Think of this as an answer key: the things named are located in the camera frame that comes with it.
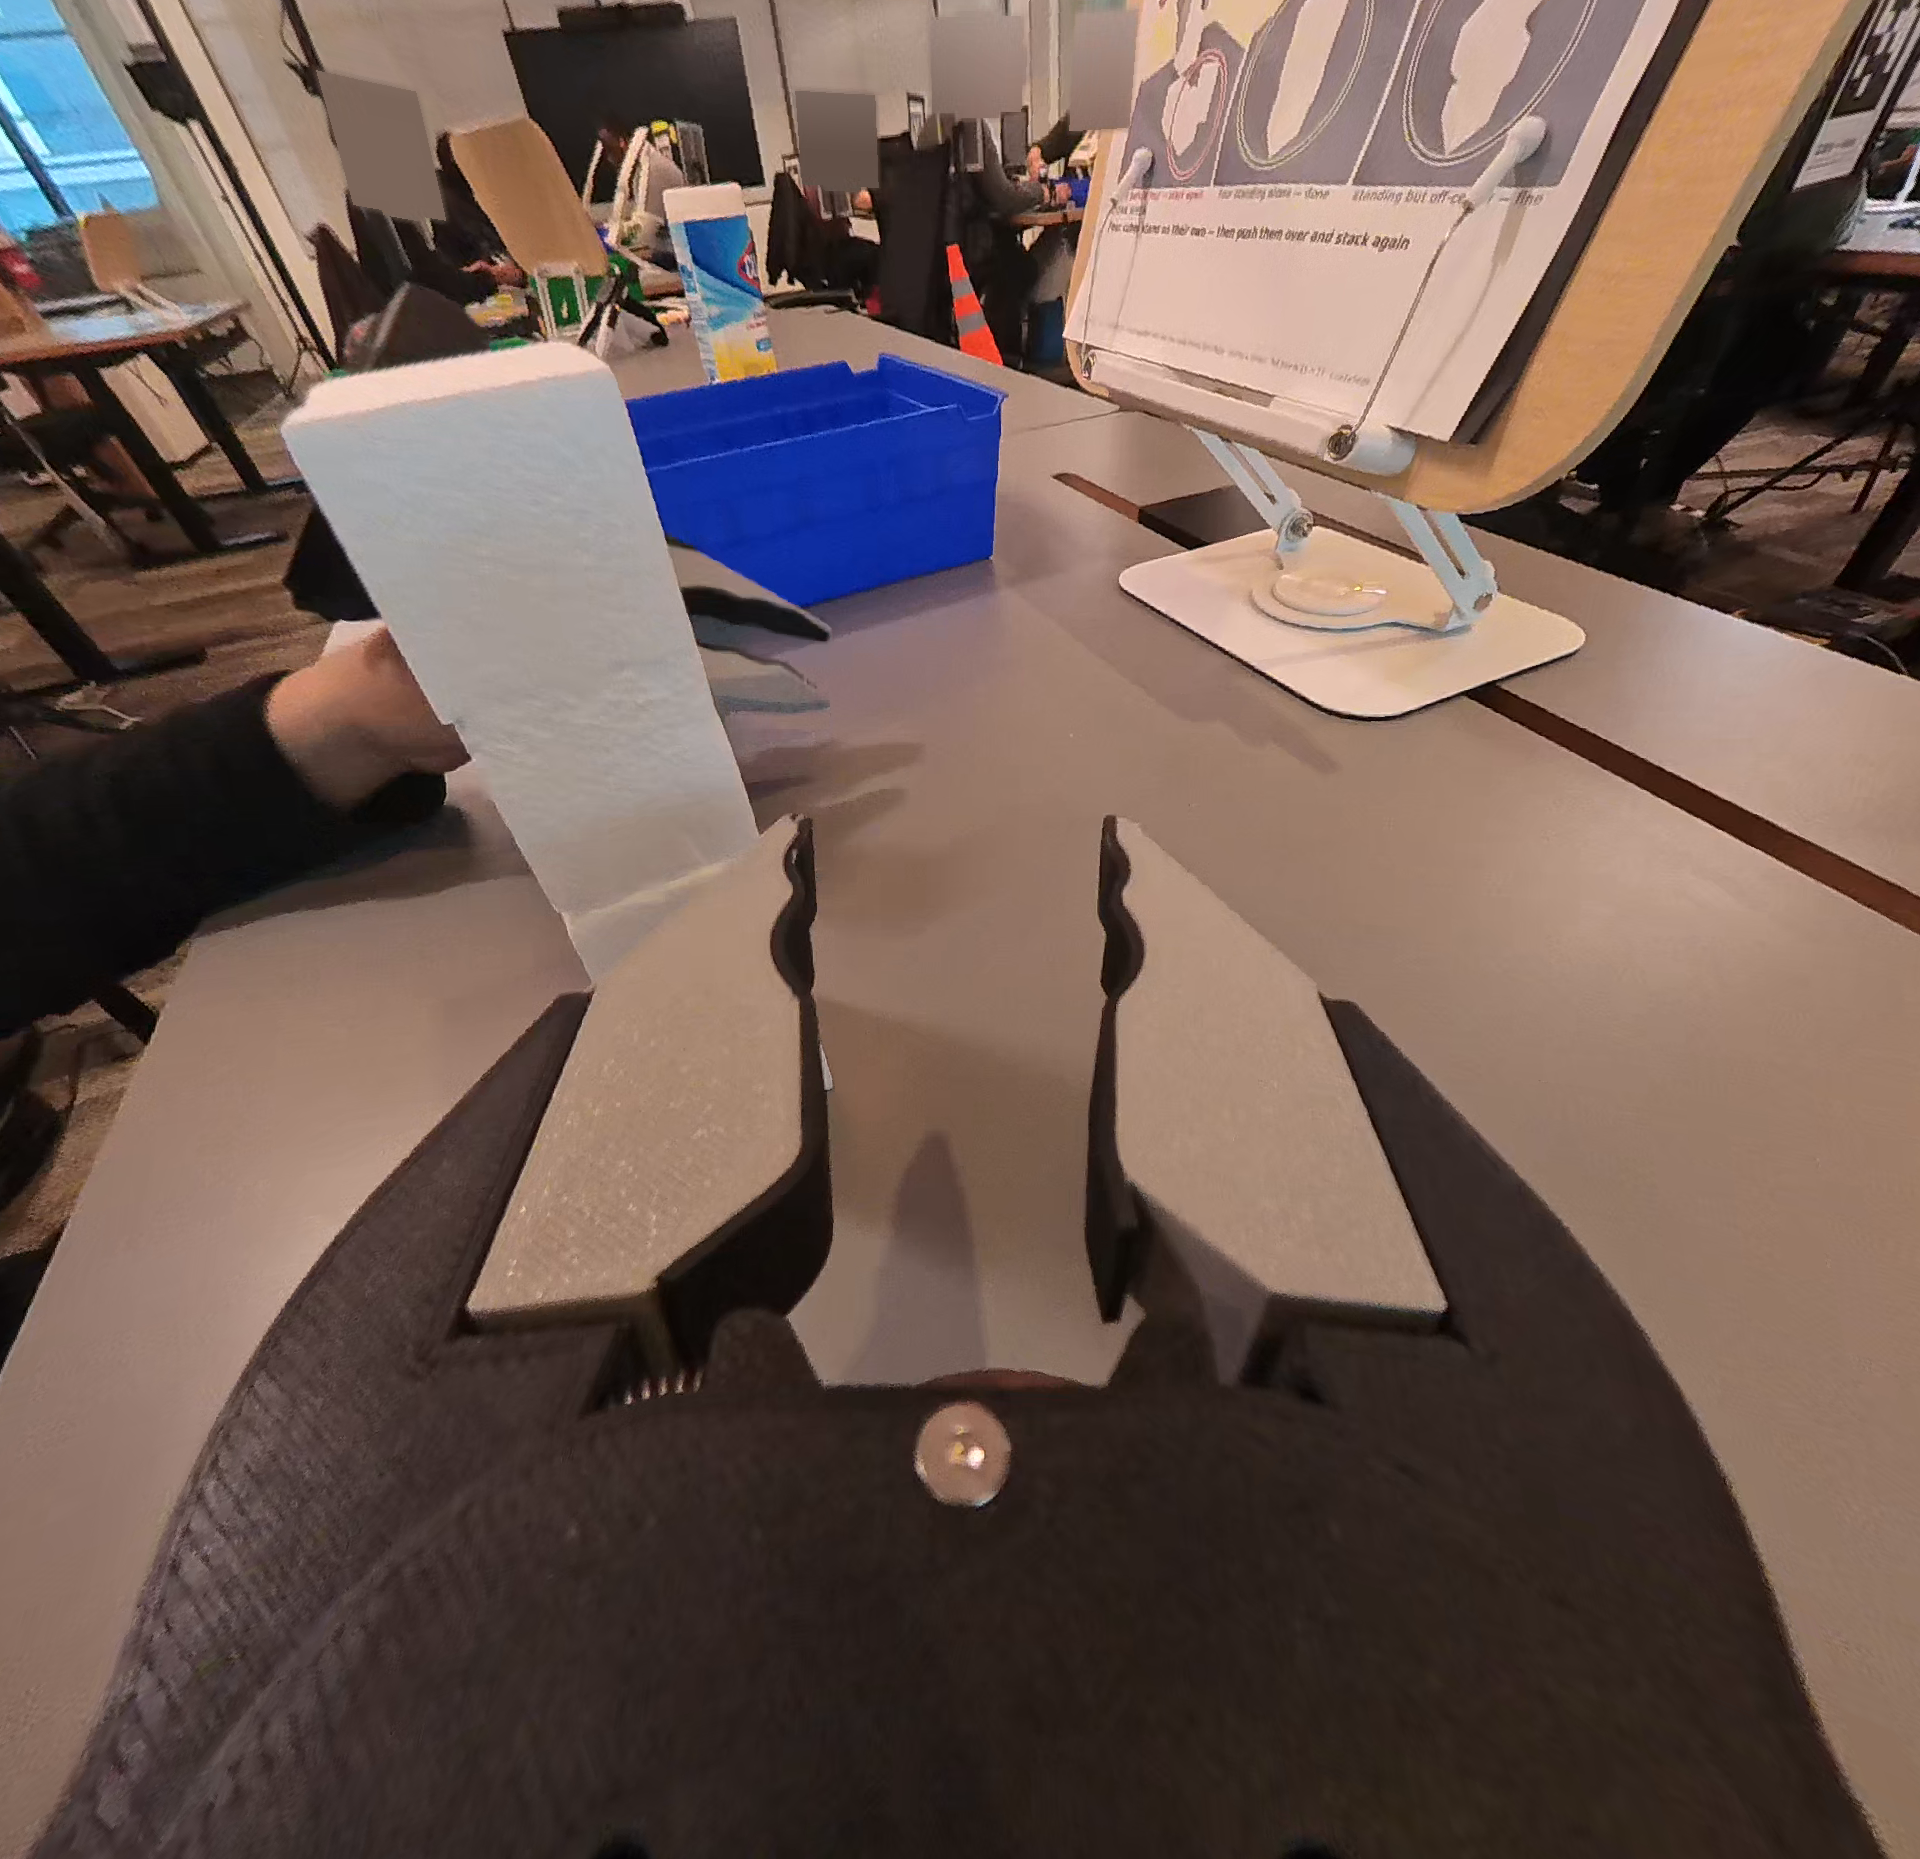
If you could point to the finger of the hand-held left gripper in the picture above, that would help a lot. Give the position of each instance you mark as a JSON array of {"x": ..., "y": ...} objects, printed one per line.
[
  {"x": 750, "y": 601},
  {"x": 759, "y": 683}
]

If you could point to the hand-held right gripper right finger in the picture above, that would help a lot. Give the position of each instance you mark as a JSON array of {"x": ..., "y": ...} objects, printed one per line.
[{"x": 1261, "y": 1141}]

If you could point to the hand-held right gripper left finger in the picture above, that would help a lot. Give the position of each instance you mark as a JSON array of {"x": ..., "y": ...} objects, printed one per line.
[{"x": 661, "y": 1141}]

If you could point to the person's left forearm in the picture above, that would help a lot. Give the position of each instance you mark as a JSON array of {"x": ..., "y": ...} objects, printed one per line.
[{"x": 135, "y": 855}]

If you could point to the person's left hand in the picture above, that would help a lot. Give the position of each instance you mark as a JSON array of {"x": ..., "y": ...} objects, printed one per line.
[{"x": 374, "y": 721}]

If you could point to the blue plastic bin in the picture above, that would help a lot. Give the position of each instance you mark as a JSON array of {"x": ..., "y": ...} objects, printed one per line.
[{"x": 824, "y": 495}]

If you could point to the wooden top desk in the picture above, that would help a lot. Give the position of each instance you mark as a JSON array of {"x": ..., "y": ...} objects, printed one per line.
[{"x": 104, "y": 333}]

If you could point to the white wipes canister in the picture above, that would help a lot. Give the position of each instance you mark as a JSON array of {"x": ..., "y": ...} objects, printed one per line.
[{"x": 720, "y": 285}]

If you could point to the black monitor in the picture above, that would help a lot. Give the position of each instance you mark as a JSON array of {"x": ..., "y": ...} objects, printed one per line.
[{"x": 631, "y": 97}]

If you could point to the orange traffic cone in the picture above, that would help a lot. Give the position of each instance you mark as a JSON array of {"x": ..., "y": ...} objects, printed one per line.
[{"x": 973, "y": 307}]

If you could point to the white stand with wooden board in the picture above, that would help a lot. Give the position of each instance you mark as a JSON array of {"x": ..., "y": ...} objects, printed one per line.
[{"x": 1350, "y": 661}]

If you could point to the printed instruction sheet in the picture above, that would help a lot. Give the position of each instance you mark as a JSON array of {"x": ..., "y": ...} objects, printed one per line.
[{"x": 1350, "y": 315}]

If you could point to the black and white tag board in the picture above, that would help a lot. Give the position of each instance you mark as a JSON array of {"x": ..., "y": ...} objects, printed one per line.
[{"x": 1861, "y": 75}]

